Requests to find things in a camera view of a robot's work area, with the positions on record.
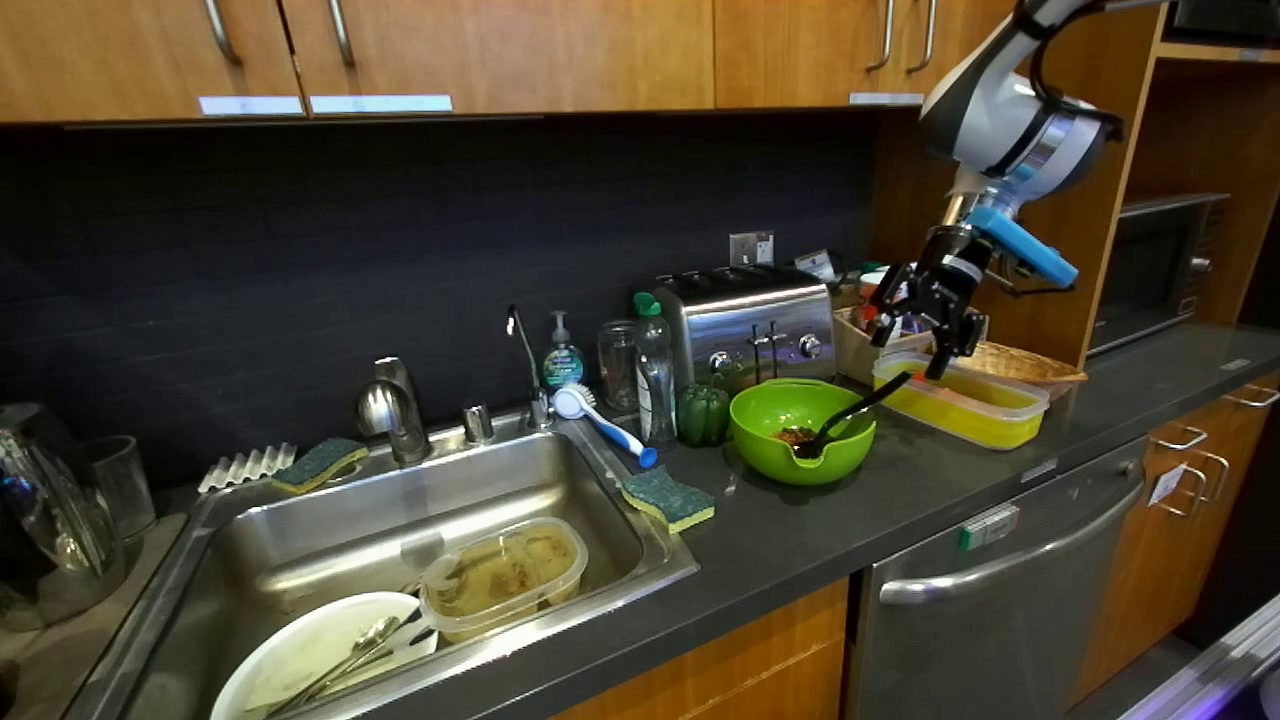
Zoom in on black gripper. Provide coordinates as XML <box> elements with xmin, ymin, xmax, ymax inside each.
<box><xmin>870</xmin><ymin>224</ymin><xmax>991</xmax><ymax>379</ymax></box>

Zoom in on black spoon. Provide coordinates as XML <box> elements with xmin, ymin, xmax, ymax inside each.
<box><xmin>793</xmin><ymin>370</ymin><xmax>912</xmax><ymax>460</ymax></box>

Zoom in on robot arm white and blue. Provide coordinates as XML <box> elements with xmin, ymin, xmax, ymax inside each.
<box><xmin>872</xmin><ymin>0</ymin><xmax>1123</xmax><ymax>379</ymax></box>

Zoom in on food scraps in bowl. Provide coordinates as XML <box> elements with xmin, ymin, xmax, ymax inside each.
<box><xmin>775</xmin><ymin>424</ymin><xmax>816</xmax><ymax>448</ymax></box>

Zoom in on green plastic bowl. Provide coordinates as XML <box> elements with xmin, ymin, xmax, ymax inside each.
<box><xmin>727</xmin><ymin>377</ymin><xmax>876</xmax><ymax>487</ymax></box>

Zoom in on green sponge behind sink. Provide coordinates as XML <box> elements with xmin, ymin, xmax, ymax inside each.
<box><xmin>277</xmin><ymin>436</ymin><xmax>370</xmax><ymax>491</ymax></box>

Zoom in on stainless steel sink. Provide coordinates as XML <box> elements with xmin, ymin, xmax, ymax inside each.
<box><xmin>66</xmin><ymin>424</ymin><xmax>695</xmax><ymax>720</ymax></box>

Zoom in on white plate in sink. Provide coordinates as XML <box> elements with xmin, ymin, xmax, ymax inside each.
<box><xmin>209</xmin><ymin>592</ymin><xmax>422</xmax><ymax>720</ymax></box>

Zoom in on woven wicker basket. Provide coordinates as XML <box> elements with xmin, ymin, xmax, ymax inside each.
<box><xmin>832</xmin><ymin>308</ymin><xmax>1088</xmax><ymax>395</ymax></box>

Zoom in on yellow-green lidded container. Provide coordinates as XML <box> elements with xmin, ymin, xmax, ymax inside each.
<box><xmin>872</xmin><ymin>352</ymin><xmax>1050</xmax><ymax>451</ymax></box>

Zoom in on stainless steel toaster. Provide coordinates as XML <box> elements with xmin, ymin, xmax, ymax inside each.
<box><xmin>661</xmin><ymin>263</ymin><xmax>835</xmax><ymax>388</ymax></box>

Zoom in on black microwave oven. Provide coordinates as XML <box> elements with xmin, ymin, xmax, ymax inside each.
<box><xmin>1092</xmin><ymin>191</ymin><xmax>1230</xmax><ymax>356</ymax></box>

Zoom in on yellow green sponge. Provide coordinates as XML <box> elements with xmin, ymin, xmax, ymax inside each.
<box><xmin>621</xmin><ymin>468</ymin><xmax>715</xmax><ymax>534</ymax></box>

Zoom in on clear glass jar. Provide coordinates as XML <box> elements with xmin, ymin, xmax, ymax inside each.
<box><xmin>595</xmin><ymin>318</ymin><xmax>639</xmax><ymax>420</ymax></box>

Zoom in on wooden lower cabinet drawers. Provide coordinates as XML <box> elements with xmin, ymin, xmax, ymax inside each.
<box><xmin>1077</xmin><ymin>377</ymin><xmax>1280</xmax><ymax>699</ymax></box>

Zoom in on soap dispenser bottle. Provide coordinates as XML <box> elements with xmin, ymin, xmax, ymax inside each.
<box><xmin>542</xmin><ymin>308</ymin><xmax>586</xmax><ymax>388</ymax></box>

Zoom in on clear plastic food container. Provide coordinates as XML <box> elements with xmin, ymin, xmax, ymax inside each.
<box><xmin>422</xmin><ymin>515</ymin><xmax>592</xmax><ymax>642</ymax></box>

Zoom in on chrome kitchen faucet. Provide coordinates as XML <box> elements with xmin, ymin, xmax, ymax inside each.
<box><xmin>353</xmin><ymin>356</ymin><xmax>433</xmax><ymax>464</ymax></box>

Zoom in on white dish rack piece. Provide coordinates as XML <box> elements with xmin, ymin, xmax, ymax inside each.
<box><xmin>196</xmin><ymin>445</ymin><xmax>296</xmax><ymax>497</ymax></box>

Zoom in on clear glass pitcher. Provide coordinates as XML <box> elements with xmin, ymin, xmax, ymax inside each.
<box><xmin>0</xmin><ymin>400</ymin><xmax>156</xmax><ymax>576</ymax></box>

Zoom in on wooden upper cabinets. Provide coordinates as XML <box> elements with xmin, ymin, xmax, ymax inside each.
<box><xmin>0</xmin><ymin>0</ymin><xmax>1017</xmax><ymax>122</ymax></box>

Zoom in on dishwasher with steel handle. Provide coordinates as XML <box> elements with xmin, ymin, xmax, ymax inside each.
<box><xmin>845</xmin><ymin>445</ymin><xmax>1139</xmax><ymax>720</ymax></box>

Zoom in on white dish brush blue handle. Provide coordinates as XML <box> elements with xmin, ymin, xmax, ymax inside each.
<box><xmin>553</xmin><ymin>383</ymin><xmax>661</xmax><ymax>468</ymax></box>

